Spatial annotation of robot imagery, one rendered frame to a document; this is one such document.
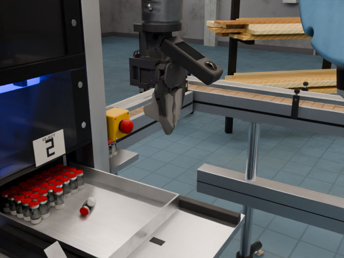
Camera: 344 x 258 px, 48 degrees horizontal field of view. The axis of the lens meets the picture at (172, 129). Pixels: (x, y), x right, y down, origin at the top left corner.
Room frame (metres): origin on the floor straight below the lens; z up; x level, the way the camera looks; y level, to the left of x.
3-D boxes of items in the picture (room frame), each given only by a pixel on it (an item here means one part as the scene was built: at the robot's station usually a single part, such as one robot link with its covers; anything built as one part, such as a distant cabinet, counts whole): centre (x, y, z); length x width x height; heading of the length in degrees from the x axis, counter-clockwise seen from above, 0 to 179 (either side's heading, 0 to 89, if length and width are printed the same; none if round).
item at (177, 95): (0.73, 0.01, 1.13); 0.06 x 0.03 x 0.09; 59
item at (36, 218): (0.70, 0.29, 0.91); 0.02 x 0.02 x 0.05
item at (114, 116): (1.01, 0.17, 1.00); 0.08 x 0.07 x 0.07; 59
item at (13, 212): (0.80, 0.31, 0.91); 0.18 x 0.02 x 0.05; 149
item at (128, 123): (0.99, 0.13, 1.00); 0.04 x 0.04 x 0.04; 59
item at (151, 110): (0.70, 0.03, 1.13); 0.06 x 0.03 x 0.09; 59
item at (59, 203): (0.76, 0.26, 0.91); 0.02 x 0.02 x 0.05
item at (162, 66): (0.72, 0.02, 1.23); 0.09 x 0.08 x 0.12; 59
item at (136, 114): (1.33, 0.14, 0.92); 0.69 x 0.15 x 0.16; 149
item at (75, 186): (0.78, 0.27, 0.91); 0.18 x 0.02 x 0.05; 149
